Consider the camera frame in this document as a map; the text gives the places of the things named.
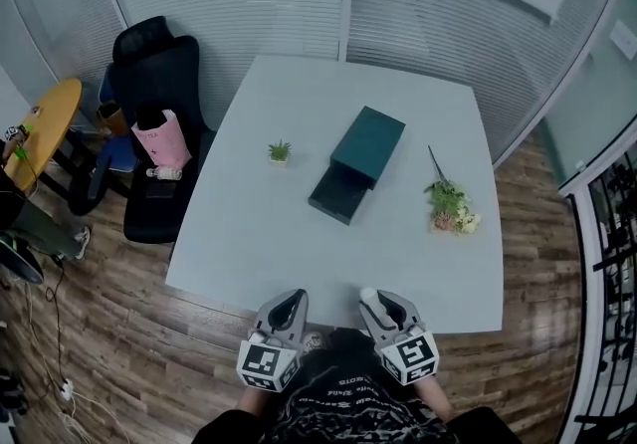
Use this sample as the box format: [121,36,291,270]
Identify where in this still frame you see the person's right forearm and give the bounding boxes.
[414,375,455,422]

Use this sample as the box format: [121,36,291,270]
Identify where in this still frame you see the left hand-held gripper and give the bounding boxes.
[236,288,310,394]

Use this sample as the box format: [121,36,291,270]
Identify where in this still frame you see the blue chair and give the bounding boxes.
[96,64,141,180]

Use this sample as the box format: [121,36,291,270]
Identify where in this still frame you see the white floor cable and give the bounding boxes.
[19,282,131,444]

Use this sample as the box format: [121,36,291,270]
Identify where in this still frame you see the person's left forearm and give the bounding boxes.
[235,383,274,417]

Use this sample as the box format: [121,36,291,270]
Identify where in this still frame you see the small green potted plant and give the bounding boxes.
[266,137,294,169]

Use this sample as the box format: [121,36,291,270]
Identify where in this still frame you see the black metal rack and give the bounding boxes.
[570,141,637,444]

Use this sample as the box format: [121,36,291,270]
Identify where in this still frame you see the black floor cable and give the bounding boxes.
[43,260,69,386]

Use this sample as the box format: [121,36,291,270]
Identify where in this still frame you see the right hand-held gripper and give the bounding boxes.
[358,288,440,387]

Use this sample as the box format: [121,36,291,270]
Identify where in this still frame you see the pink paper bag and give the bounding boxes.
[129,105,193,170]

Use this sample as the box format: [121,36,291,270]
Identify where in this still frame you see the black round stool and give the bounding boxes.
[0,231,46,287]

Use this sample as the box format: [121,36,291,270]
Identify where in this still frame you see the person's black printed shirt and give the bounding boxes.
[190,327,523,444]

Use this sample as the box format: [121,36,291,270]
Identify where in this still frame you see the small white paper sign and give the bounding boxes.
[608,19,637,61]

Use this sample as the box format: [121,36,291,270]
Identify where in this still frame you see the black wallet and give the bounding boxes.
[145,180,178,199]

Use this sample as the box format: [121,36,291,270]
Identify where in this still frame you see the artificial flower bouquet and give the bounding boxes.
[422,144,484,236]

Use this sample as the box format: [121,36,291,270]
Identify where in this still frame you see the round wooden table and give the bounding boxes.
[0,78,84,195]

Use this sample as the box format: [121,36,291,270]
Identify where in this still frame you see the black office chair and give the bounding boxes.
[66,15,218,246]

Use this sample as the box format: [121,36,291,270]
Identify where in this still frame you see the dark green drawer box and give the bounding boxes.
[307,105,407,227]

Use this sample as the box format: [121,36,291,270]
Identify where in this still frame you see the brown bag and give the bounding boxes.
[96,100,132,137]

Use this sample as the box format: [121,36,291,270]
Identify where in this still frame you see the person's white left shoe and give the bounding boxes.
[303,330,330,353]

